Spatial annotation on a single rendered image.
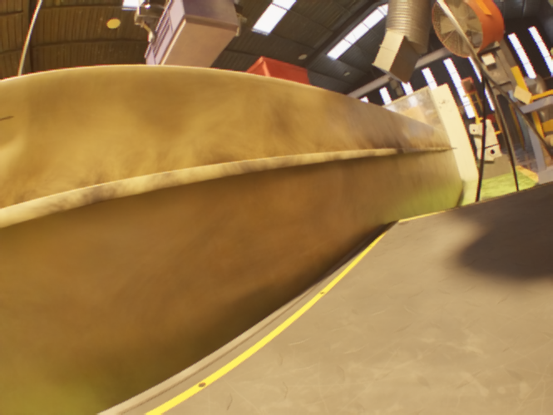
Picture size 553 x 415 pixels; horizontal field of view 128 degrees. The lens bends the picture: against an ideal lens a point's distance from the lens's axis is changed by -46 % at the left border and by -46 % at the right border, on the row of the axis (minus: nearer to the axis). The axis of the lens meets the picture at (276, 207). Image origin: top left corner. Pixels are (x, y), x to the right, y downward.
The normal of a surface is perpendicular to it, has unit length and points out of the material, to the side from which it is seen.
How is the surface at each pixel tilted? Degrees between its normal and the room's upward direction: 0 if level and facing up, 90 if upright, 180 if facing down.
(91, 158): 88
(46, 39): 169
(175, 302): 90
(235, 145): 89
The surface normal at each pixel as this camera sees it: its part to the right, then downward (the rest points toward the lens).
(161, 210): 0.63, -0.19
